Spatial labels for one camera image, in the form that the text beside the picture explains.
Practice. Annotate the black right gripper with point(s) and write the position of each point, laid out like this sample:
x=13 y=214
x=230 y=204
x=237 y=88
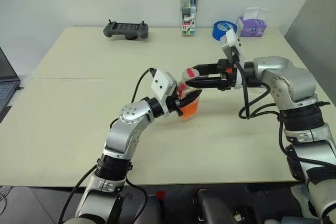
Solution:
x=228 y=77

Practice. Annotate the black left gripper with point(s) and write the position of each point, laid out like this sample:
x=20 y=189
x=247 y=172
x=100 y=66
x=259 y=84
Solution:
x=173 y=104

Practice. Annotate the clear glass with orange drink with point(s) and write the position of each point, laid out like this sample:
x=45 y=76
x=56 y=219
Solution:
x=190 y=111

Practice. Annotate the clear bottle with red label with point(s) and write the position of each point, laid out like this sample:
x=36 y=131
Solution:
x=190 y=72

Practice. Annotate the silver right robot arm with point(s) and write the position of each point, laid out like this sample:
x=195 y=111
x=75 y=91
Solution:
x=291 y=82

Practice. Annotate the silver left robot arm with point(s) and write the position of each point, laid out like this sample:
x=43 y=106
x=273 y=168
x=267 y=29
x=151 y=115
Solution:
x=126 y=132

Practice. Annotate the blue tape roll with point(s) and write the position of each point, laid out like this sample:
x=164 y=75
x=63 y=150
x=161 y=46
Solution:
x=219 y=31

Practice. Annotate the marker pen pack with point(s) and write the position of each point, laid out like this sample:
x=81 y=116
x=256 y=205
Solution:
x=189 y=19

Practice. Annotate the purple tissue box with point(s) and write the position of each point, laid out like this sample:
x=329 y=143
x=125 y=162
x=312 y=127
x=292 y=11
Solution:
x=252 y=28

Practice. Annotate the grey handheld game controller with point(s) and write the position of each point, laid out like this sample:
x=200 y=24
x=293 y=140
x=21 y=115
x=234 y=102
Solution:
x=126 y=30

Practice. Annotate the small red block under table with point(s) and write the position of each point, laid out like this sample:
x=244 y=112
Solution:
x=160 y=195

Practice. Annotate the black rounded shape under table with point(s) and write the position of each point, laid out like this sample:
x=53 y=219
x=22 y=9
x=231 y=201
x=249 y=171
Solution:
x=210 y=205

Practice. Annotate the dark grey laptop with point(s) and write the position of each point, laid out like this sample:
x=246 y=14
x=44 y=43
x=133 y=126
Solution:
x=6 y=82

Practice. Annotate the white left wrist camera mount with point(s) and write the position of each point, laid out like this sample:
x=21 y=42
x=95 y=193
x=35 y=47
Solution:
x=162 y=83

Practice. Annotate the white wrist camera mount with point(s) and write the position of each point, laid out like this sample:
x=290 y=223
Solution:
x=162 y=83
x=232 y=41

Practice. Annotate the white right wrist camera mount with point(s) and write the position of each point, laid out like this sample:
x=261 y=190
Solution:
x=232 y=41

